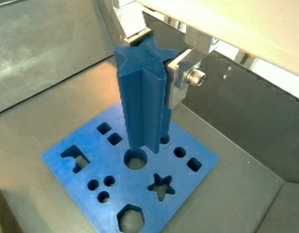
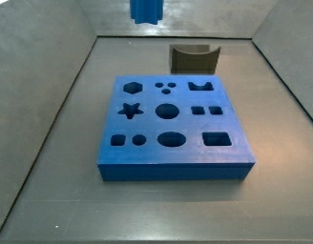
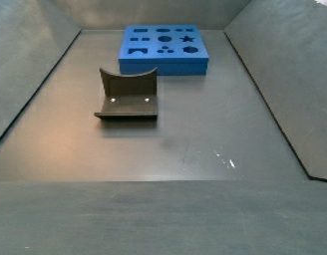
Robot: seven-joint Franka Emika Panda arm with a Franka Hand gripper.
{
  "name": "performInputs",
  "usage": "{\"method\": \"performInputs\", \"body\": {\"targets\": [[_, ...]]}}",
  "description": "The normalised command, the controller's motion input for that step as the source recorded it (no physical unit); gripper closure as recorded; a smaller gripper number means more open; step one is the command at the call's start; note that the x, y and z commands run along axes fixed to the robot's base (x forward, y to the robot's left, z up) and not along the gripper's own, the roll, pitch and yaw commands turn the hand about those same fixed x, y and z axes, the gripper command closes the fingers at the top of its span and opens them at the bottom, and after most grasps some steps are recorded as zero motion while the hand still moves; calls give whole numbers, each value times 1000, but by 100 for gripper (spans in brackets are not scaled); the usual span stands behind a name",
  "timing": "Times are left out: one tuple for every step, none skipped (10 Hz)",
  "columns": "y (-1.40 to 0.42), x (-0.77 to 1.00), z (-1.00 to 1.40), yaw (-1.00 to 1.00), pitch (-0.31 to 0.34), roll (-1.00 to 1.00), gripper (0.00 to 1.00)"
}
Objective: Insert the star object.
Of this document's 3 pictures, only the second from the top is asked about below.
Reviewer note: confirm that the black curved bracket stand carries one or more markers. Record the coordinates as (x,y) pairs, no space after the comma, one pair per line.
(193,58)

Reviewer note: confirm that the blue shape-sorter block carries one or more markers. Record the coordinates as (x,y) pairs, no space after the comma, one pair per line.
(173,130)

